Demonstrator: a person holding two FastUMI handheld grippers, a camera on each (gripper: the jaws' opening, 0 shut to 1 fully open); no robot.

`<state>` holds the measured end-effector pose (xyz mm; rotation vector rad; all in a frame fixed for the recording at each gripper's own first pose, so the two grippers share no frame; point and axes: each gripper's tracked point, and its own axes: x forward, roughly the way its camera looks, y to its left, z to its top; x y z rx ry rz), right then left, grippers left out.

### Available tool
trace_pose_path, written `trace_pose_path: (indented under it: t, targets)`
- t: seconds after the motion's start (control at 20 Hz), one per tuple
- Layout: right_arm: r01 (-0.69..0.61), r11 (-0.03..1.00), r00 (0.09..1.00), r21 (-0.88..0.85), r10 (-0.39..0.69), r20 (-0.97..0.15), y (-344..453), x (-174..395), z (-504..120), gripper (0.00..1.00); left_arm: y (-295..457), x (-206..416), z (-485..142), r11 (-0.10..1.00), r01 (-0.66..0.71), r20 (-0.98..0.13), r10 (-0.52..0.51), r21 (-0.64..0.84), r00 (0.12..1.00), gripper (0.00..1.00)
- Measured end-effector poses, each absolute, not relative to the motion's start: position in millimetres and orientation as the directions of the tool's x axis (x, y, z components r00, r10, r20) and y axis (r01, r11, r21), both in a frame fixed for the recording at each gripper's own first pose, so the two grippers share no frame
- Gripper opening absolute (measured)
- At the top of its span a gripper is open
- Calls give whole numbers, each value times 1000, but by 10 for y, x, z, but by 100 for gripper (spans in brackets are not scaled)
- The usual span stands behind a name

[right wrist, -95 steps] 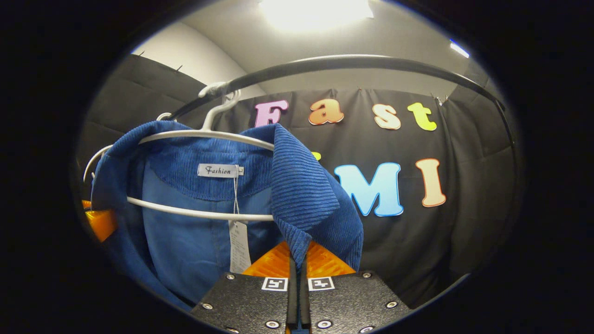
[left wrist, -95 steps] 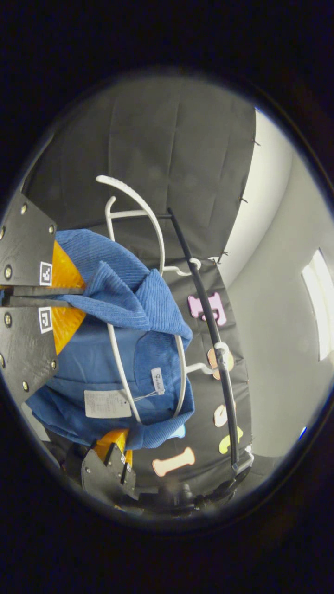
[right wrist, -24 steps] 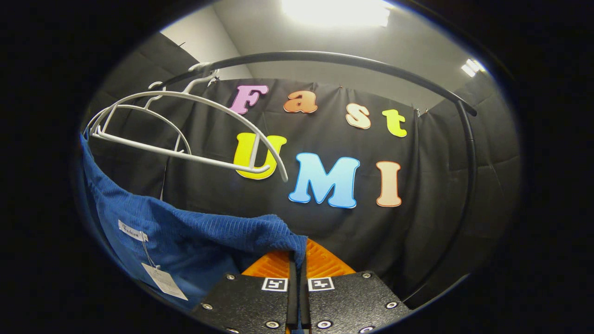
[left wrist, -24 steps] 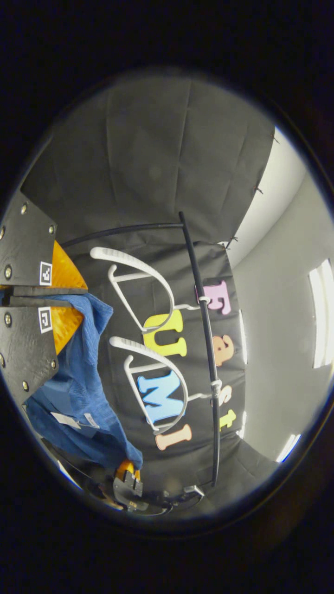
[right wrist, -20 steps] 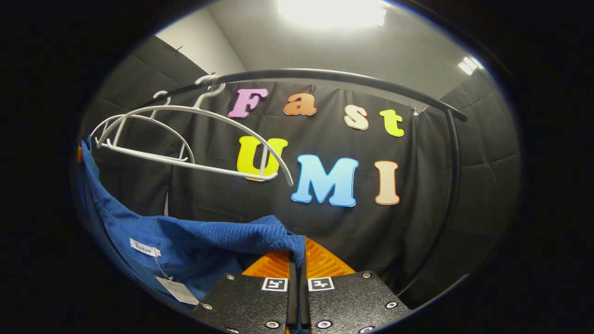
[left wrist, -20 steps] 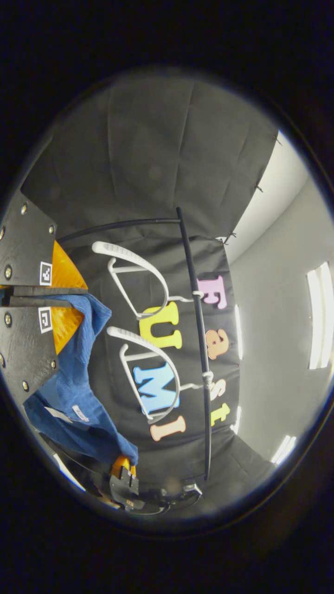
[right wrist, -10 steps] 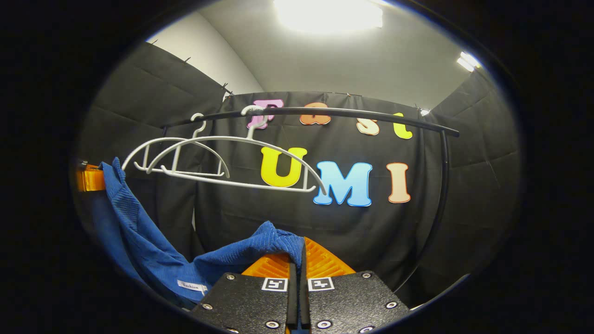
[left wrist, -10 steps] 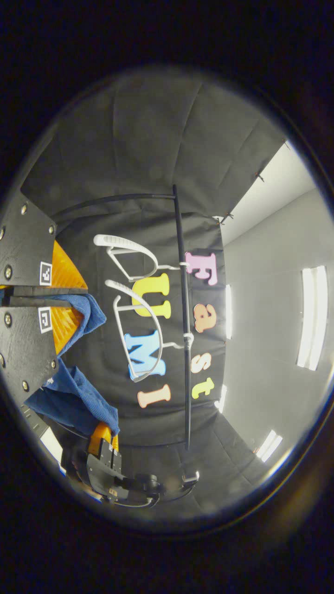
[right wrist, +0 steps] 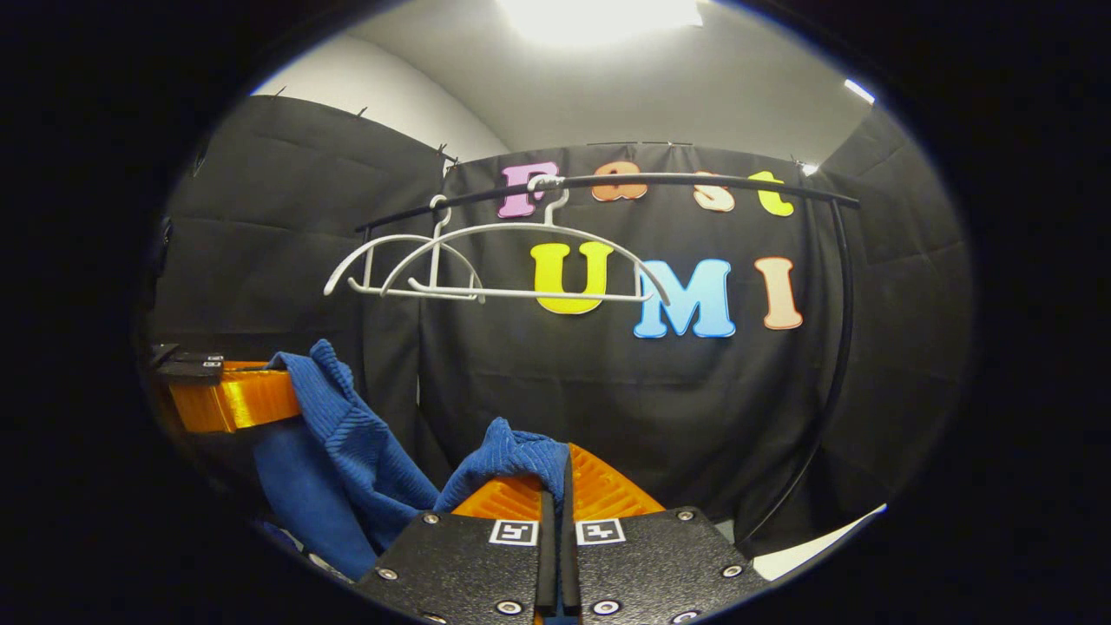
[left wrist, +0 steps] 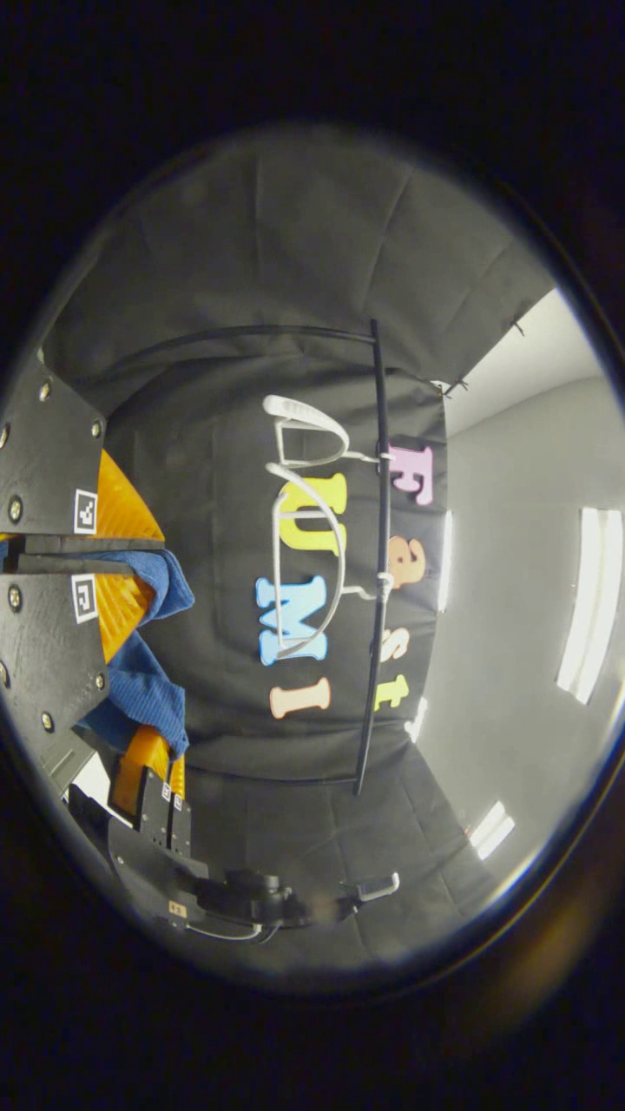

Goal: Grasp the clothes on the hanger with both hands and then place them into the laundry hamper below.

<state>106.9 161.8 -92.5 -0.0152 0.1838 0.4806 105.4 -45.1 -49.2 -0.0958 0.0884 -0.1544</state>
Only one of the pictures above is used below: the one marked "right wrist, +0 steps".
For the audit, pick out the white plastic clothes hanger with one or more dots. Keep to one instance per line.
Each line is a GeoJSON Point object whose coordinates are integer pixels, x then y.
{"type": "Point", "coordinates": [368, 269]}
{"type": "Point", "coordinates": [555, 296]}

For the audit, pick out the ceiling light panel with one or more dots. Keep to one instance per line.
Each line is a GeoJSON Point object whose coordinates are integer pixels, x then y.
{"type": "Point", "coordinates": [859, 90]}
{"type": "Point", "coordinates": [599, 17]}

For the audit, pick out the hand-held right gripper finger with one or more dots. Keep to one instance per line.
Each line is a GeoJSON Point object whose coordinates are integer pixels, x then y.
{"type": "Point", "coordinates": [568, 555]}
{"type": "Point", "coordinates": [547, 555]}

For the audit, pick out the black backdrop cloth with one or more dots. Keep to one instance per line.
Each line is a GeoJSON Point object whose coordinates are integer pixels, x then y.
{"type": "Point", "coordinates": [608, 391]}

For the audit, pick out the white flat panel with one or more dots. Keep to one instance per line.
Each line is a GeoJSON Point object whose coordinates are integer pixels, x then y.
{"type": "Point", "coordinates": [807, 551]}

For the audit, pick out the black metal garment rack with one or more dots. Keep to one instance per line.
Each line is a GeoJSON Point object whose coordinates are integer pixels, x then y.
{"type": "Point", "coordinates": [660, 179]}

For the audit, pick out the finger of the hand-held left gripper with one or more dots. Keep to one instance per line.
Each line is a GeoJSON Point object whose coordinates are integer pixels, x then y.
{"type": "Point", "coordinates": [195, 356]}
{"type": "Point", "coordinates": [234, 401]}

